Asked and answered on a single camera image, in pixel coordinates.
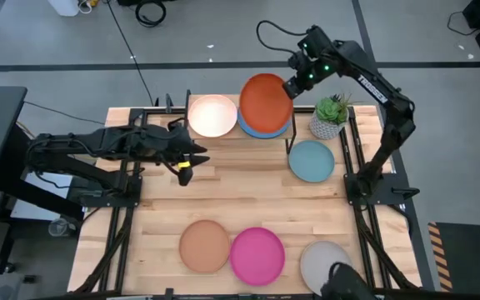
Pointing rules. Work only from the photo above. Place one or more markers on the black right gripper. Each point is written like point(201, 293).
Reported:
point(313, 75)

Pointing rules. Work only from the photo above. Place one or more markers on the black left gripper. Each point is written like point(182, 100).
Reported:
point(165, 143)

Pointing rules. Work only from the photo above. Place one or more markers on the orange plate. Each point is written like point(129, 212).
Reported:
point(265, 104)

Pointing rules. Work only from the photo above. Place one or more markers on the blue plate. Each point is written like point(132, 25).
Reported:
point(261, 135)

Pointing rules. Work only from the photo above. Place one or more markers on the pink plate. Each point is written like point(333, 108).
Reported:
point(257, 256)

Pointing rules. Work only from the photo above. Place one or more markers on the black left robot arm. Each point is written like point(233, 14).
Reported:
point(77, 143)

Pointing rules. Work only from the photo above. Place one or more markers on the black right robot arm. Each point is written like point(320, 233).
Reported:
point(373, 87)

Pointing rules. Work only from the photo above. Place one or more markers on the yellow tape tag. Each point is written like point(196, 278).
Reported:
point(184, 165)

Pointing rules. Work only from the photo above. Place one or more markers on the white plate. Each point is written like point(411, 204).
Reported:
point(212, 116)

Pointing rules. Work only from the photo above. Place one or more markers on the succulent in white patterned pot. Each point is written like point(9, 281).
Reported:
point(328, 116)

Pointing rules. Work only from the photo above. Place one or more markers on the teal plate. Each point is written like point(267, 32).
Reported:
point(311, 161)

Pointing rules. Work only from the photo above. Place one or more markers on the tan plate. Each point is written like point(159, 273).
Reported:
point(204, 246)

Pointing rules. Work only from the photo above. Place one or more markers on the clear glass jar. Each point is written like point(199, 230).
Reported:
point(59, 227)

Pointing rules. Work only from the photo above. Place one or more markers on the grey plate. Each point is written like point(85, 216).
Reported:
point(317, 260)

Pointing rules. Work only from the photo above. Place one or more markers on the black rounded object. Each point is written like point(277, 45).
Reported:
point(346, 283)

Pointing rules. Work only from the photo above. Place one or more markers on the white container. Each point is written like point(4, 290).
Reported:
point(63, 6)

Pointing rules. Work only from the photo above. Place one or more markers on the black mat with hazard stripes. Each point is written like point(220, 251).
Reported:
point(473, 254)

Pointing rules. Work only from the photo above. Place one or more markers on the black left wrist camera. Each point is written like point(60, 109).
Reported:
point(185, 175)

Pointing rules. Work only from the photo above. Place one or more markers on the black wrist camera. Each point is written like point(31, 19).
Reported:
point(297, 60)
point(185, 175)

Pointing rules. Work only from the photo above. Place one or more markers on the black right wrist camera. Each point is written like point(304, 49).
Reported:
point(297, 60)

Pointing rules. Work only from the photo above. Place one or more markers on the black metal table frame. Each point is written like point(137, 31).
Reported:
point(156, 110)

